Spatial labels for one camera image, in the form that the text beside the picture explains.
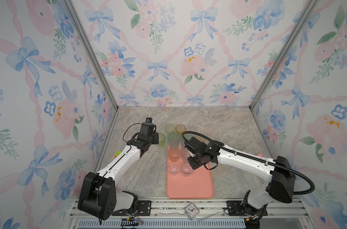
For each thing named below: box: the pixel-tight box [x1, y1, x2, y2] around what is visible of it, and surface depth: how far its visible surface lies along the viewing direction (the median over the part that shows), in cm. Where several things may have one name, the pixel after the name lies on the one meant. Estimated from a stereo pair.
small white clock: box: [184, 202, 200, 221], surface depth 73 cm
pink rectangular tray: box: [166, 142, 215, 199], surface depth 83 cm
